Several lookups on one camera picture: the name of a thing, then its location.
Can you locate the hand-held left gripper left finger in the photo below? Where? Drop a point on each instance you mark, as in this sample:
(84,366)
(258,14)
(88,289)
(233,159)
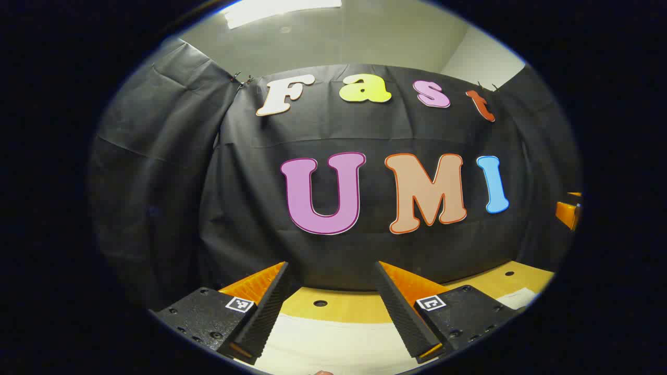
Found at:
(263,317)

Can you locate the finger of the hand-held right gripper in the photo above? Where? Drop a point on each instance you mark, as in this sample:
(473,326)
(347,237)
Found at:
(567,212)

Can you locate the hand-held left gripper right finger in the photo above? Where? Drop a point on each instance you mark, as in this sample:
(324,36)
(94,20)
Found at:
(404,317)

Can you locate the white jeans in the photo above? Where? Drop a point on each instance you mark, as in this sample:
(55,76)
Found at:
(333,346)

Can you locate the black backdrop cloth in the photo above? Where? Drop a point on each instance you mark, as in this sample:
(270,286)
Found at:
(245,198)

